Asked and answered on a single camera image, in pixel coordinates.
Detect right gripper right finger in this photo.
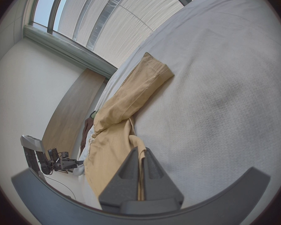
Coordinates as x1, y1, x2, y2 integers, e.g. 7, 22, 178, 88
143, 147, 185, 208

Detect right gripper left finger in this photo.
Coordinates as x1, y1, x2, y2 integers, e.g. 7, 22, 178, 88
98, 147, 141, 208

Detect tan shorts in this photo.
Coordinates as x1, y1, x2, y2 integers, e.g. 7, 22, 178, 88
84, 52, 175, 201

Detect bed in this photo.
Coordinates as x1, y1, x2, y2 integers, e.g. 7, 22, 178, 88
42, 0, 281, 210

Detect pale blue garment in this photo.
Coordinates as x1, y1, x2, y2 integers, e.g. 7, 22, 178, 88
71, 127, 96, 177

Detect brown garment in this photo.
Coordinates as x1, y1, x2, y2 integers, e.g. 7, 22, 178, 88
80, 117, 96, 155

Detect grey-green curtain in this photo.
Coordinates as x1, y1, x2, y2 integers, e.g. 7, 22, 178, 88
23, 24, 118, 80

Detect window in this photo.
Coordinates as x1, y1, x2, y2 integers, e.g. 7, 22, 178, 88
33, 0, 231, 69

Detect black cable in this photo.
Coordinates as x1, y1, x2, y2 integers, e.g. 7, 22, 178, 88
46, 174, 86, 204

